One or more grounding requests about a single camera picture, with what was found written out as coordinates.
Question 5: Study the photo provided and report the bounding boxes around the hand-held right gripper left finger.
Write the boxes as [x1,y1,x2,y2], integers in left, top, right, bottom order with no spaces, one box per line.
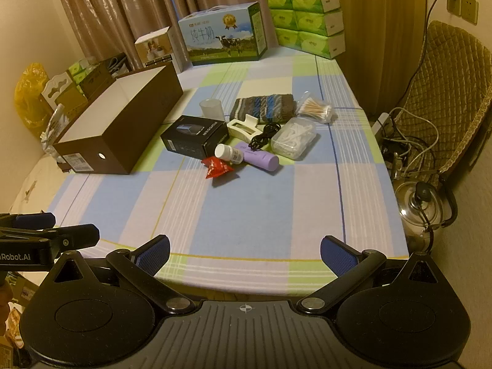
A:
[52,234,195,314]

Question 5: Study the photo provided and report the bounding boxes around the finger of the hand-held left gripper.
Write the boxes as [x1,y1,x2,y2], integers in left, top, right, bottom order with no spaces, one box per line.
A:
[0,211,56,231]
[0,224,101,254]

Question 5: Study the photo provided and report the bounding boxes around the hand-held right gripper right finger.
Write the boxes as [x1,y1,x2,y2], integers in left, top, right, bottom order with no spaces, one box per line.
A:
[298,234,441,314]

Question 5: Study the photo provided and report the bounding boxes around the red snack packet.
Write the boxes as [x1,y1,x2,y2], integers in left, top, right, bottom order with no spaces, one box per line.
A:
[201,156,235,181]

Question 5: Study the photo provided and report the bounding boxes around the brown cardboard box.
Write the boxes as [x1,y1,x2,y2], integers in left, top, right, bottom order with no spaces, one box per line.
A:
[53,62,184,175]

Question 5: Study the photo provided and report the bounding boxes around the black product box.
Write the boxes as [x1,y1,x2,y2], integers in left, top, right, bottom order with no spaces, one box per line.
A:
[160,115,230,160]

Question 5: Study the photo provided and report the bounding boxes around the clear box of floss picks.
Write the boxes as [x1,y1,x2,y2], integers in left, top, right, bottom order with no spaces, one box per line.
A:
[270,118,318,160]

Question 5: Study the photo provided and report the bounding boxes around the white pill bottle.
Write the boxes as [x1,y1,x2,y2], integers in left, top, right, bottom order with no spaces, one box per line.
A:
[214,143,246,165]

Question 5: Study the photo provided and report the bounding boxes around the purple tube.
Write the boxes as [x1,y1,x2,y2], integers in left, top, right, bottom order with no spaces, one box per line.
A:
[234,141,280,172]

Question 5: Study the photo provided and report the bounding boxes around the black cable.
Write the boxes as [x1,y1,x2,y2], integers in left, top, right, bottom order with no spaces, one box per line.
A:
[248,122,284,150]

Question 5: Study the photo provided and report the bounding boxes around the bag of cotton swabs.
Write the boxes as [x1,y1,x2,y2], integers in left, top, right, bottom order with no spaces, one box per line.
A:
[296,91,338,124]

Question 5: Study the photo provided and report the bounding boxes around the white hair claw clip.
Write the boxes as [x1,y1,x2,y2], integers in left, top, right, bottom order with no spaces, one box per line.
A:
[227,115,259,140]

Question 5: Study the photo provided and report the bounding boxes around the clear plastic cup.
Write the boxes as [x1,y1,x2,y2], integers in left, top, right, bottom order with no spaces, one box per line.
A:
[199,99,224,121]

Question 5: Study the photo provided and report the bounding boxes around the striped knitted cloth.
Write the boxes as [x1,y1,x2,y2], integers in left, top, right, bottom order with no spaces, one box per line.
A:
[230,94,297,124]

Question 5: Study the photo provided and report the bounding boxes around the steel kettle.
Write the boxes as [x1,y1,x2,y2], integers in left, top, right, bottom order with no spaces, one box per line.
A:
[394,180,458,253]

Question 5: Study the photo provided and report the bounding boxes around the white plastic bag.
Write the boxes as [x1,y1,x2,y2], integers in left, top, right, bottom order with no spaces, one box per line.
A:
[40,104,73,154]

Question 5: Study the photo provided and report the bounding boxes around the yellow plastic bag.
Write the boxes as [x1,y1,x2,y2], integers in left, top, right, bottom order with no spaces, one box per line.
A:
[14,62,51,139]

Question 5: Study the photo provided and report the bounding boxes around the plain tan cardboard box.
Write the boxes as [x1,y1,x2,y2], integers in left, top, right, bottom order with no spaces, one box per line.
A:
[56,85,90,125]

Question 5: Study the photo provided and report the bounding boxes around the white hang-tab carton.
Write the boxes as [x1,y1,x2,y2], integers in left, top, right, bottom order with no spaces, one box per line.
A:
[42,71,74,108]

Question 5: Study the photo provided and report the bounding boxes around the white power strip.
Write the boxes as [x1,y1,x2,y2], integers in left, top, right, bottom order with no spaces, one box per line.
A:
[371,112,393,139]

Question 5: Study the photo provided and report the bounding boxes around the printed brown cardboard carton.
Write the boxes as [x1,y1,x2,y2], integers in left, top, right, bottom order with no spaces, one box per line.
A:
[79,62,117,98]

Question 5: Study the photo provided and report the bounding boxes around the small green packets bundle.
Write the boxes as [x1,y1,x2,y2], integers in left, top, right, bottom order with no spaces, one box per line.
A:
[68,57,97,85]

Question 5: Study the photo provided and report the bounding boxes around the white and tan product box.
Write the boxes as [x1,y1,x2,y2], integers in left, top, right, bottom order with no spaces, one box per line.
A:
[134,27,180,72]

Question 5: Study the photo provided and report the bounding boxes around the chair with quilted cover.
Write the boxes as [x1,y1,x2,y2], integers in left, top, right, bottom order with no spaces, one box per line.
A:
[394,20,492,175]

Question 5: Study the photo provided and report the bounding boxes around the milk carton box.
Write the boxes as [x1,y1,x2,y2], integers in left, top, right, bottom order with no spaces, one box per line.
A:
[178,2,269,66]

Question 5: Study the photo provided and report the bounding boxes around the brown patterned curtain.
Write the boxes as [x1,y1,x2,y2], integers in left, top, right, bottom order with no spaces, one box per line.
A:
[50,0,308,72]

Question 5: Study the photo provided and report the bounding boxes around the stack of green tissue packs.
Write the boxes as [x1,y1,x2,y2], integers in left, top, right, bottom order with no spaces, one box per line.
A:
[264,0,346,60]

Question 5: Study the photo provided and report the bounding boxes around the tangled cables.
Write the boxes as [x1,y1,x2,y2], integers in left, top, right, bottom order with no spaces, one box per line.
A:
[379,107,448,181]

